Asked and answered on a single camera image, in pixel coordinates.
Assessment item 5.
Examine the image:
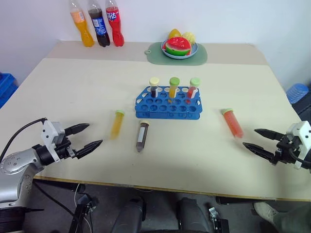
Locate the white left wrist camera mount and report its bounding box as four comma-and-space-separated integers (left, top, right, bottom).
40, 120, 66, 163

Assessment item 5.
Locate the grey-green trouser leg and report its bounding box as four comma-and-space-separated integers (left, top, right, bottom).
272, 207, 311, 233

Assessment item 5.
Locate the red soda bottle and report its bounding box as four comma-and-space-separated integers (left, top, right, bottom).
104, 0, 125, 48

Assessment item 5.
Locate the blue ribbed plastic stack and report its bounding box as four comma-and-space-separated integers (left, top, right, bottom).
286, 83, 310, 105

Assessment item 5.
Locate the dark liquid tube cream cap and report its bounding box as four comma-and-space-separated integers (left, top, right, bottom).
149, 77, 160, 99
135, 120, 150, 154

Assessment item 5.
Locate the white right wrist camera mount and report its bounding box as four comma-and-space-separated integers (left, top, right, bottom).
285, 120, 311, 170

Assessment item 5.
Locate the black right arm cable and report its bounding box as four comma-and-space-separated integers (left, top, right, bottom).
288, 147, 311, 168

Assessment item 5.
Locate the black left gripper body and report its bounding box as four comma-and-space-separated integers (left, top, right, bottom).
54, 134, 81, 160

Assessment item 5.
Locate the black wheeled stand frame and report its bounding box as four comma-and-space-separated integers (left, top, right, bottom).
69, 192, 99, 233

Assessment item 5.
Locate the yellow toy mango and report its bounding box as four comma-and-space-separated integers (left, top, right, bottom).
168, 28, 183, 40

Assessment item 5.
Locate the white cable under table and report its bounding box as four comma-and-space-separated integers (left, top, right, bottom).
73, 183, 82, 203

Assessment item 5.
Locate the blue plastic crate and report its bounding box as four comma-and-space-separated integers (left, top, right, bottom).
0, 72, 20, 109

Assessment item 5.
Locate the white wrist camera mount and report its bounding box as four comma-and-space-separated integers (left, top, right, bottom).
285, 120, 311, 170
40, 120, 66, 163

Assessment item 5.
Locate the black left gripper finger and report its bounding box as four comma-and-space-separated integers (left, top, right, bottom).
64, 123, 90, 136
74, 139, 104, 160

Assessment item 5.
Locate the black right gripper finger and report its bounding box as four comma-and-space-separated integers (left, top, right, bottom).
242, 142, 278, 166
254, 128, 283, 142

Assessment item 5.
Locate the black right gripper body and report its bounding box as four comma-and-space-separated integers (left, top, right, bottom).
274, 134, 304, 166

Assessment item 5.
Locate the black caster with metal bracket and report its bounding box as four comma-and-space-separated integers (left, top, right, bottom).
208, 206, 230, 233

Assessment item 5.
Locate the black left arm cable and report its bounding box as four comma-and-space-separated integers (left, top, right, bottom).
0, 117, 48, 162

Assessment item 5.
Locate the yellow liquid tube green cap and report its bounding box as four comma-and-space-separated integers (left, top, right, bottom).
168, 77, 181, 103
109, 109, 126, 141

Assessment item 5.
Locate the red liquid tube green cap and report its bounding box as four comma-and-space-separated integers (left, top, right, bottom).
186, 77, 201, 100
220, 108, 244, 139

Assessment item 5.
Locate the light blue plate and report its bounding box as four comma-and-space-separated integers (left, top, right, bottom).
161, 40, 199, 60

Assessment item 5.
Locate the toy watermelon slice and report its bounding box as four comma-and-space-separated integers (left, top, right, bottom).
163, 36, 193, 57

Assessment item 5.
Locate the orange soda bottle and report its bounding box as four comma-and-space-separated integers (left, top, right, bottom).
69, 0, 95, 48

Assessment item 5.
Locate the black table frame beam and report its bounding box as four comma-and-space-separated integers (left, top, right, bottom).
215, 196, 276, 205

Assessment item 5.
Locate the white shoe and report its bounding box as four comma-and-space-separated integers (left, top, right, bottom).
253, 201, 280, 225

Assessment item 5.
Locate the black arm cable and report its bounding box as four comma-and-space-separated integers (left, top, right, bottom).
288, 147, 311, 168
0, 117, 48, 162

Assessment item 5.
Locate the green cutting mat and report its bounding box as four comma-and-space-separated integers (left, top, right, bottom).
144, 41, 208, 67

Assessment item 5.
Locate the pale yellow bumpy toy fruit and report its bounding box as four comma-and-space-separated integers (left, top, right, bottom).
181, 32, 197, 45

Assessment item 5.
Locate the dark rounded shape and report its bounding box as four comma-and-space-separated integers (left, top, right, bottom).
112, 196, 147, 233
175, 197, 212, 233

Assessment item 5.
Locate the cola bottle blue label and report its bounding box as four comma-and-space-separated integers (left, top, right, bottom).
86, 0, 111, 48

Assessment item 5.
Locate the blue test tube rack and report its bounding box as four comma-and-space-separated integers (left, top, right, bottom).
134, 85, 203, 120

